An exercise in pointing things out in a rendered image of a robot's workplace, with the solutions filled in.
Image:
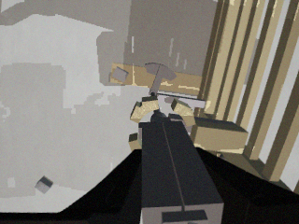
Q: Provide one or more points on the small grey cube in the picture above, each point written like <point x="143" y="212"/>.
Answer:
<point x="43" y="185"/>

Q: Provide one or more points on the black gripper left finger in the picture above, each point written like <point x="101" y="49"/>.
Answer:
<point x="117" y="199"/>

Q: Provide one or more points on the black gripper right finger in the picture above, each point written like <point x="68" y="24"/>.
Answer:
<point x="248" y="199"/>

